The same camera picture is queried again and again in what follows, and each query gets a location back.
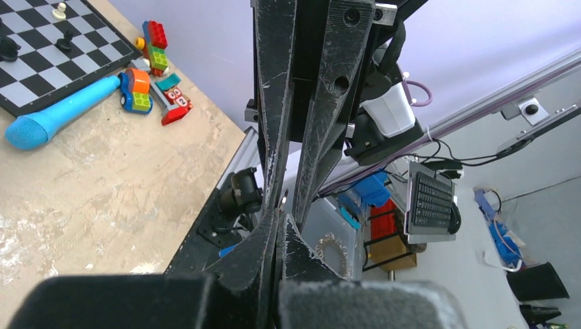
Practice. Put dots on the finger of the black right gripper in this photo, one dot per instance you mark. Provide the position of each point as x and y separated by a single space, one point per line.
275 33
345 35

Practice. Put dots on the red green toy block stack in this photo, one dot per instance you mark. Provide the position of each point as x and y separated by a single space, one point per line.
153 44

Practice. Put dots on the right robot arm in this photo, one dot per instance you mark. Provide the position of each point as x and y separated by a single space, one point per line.
377 110

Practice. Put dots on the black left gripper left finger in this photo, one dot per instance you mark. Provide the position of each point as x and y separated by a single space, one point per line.
235 292

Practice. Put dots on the light blue plastic cylinder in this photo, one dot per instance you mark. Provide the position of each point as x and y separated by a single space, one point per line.
33 130

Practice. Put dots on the black chess pawn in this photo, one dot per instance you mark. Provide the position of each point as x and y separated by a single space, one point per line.
64 43

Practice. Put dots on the black chess piece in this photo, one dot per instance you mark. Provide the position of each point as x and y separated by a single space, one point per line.
9 49

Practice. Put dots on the white chess piece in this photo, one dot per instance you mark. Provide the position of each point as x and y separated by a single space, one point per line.
59 12

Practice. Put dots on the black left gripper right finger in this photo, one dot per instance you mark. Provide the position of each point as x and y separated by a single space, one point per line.
312 295

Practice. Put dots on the black computer keyboard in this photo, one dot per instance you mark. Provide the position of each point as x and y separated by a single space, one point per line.
429 200

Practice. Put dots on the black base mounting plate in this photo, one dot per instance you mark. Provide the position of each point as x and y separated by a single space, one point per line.
225 218

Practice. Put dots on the orange blue toy car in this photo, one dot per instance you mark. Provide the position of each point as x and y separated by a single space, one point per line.
134 88

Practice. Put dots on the red triangular block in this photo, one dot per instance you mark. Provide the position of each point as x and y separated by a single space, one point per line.
175 104

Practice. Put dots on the black white chessboard mat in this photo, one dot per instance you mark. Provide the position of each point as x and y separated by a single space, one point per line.
42 74

